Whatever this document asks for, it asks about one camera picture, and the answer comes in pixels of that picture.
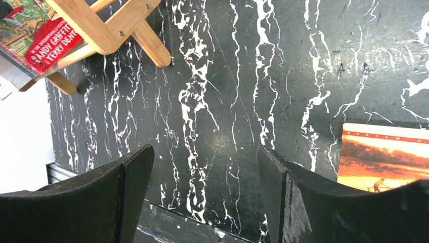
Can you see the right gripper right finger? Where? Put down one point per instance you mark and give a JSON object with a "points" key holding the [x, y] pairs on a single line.
{"points": [[303, 206]]}

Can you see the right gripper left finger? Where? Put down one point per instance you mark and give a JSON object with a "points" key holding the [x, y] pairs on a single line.
{"points": [[100, 205]]}

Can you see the orange Huckleberry Finn book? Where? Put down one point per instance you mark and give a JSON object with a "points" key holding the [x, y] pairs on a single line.
{"points": [[377, 158]]}

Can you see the white book with brown bars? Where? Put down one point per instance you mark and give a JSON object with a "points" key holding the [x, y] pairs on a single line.
{"points": [[14, 75]]}

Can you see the wooden book rack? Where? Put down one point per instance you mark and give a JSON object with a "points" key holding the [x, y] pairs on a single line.
{"points": [[104, 37]]}

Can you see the red book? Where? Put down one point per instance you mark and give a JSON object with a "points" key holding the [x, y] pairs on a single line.
{"points": [[35, 35]]}

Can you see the aluminium frame rail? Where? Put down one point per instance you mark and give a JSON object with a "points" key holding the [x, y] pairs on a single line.
{"points": [[56, 173]]}

